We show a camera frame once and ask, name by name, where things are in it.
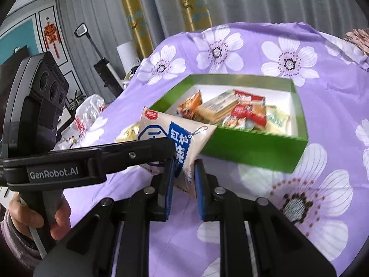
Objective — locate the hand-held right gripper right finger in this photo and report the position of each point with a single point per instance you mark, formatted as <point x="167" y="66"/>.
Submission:
<point x="199" y="190"/>

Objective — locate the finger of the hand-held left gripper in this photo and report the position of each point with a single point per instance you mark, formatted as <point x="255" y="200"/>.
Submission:
<point x="138" y="153"/>

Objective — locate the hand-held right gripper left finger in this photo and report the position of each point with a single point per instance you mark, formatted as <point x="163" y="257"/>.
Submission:
<point x="170" y="190"/>

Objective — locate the white and blue snack packet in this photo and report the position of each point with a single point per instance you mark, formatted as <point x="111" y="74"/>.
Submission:
<point x="178" y="134"/>

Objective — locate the green cardboard box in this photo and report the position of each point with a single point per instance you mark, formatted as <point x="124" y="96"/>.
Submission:
<point x="253" y="150"/>

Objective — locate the orange snack packet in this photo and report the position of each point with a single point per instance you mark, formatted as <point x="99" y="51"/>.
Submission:
<point x="190" y="104"/>

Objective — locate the clear snack packet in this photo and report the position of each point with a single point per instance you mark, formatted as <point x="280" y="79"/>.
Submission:
<point x="236" y="122"/>

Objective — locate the beige cracker packet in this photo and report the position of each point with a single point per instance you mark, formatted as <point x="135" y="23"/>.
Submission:
<point x="216" y="106"/>

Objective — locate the red snack packet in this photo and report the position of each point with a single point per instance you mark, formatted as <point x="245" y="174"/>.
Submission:
<point x="249" y="109"/>

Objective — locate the pale yellow snack packet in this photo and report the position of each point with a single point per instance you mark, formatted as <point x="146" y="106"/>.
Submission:
<point x="276" y="119"/>

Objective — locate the person's left forearm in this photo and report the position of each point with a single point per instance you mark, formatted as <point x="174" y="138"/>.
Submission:
<point x="17" y="245"/>

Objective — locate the person's left hand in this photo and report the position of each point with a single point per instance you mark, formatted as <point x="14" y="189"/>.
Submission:
<point x="60" y="219"/>

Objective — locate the potted plant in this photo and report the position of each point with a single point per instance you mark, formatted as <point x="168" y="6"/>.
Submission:
<point x="76" y="101"/>

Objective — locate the white plastic bag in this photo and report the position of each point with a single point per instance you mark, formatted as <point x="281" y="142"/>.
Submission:
<point x="89" y="109"/>

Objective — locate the black upright vacuum cleaner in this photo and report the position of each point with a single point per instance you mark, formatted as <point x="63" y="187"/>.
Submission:
<point x="106" y="75"/>

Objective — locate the white bin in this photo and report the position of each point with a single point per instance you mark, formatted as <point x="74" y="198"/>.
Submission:
<point x="126" y="57"/>

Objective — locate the yellow patterned curtain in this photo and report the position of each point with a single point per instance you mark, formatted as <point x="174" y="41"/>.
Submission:
<point x="193" y="3"/>
<point x="135" y="20"/>

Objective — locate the purple floral cloth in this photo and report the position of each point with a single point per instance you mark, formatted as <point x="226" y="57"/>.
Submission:
<point x="331" y="106"/>

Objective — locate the grey curtain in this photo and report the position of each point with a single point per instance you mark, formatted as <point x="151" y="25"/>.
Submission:
<point x="259" y="0"/>

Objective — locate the red knot wall ornament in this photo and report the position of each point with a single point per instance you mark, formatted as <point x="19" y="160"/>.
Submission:
<point x="52" y="34"/>

